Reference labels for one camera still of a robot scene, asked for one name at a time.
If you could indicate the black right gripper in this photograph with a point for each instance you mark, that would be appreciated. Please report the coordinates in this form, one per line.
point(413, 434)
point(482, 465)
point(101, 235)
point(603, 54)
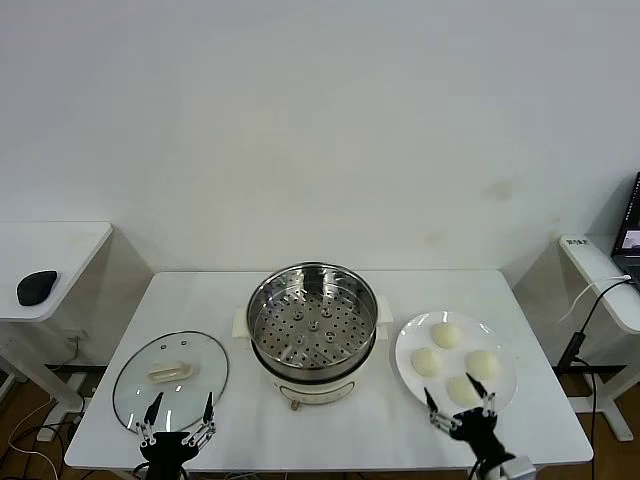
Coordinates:
point(477, 430)

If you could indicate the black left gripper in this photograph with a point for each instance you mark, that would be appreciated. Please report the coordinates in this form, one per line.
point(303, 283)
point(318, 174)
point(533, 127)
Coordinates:
point(167, 450)

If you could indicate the white steamed baozi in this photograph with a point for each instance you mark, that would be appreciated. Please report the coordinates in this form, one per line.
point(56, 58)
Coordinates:
point(426, 361)
point(446, 335)
point(483, 364)
point(462, 392)

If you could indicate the perforated steel steamer basket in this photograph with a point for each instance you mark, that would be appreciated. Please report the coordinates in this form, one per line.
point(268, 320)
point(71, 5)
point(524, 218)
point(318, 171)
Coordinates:
point(310, 345)

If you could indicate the white round plate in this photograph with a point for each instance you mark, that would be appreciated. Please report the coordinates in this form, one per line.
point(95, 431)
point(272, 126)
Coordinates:
point(500, 350)

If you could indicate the cream electric cooking pot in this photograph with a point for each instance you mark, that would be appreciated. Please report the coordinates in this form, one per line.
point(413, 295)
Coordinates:
point(320, 390)

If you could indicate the white floor power adapter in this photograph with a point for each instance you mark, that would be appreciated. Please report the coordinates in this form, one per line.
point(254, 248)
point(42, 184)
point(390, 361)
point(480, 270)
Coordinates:
point(46, 432)

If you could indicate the black computer mouse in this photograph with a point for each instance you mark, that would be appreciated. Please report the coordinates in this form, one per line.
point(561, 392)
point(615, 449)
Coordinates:
point(35, 287)

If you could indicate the small label sticker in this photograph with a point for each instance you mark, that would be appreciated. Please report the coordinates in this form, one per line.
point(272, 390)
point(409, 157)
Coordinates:
point(577, 242)

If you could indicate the white side desk with mouse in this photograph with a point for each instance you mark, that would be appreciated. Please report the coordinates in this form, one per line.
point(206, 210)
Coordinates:
point(50, 260)

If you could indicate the black laptop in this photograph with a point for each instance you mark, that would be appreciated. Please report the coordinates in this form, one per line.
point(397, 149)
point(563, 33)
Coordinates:
point(631, 235)

